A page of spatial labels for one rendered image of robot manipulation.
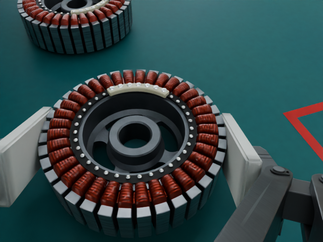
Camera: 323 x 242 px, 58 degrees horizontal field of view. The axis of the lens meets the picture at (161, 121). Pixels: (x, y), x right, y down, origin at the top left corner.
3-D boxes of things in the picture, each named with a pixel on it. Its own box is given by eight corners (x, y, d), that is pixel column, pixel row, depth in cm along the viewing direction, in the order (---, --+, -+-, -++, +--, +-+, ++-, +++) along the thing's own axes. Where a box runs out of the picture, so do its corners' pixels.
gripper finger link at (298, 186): (272, 196, 12) (347, 199, 12) (242, 144, 16) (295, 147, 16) (267, 226, 12) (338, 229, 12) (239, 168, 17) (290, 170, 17)
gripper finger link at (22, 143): (10, 208, 14) (-6, 208, 14) (57, 147, 20) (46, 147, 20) (1, 151, 13) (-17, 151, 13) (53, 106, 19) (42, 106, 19)
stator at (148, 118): (227, 244, 16) (242, 218, 14) (29, 237, 16) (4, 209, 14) (210, 102, 24) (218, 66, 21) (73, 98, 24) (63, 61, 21)
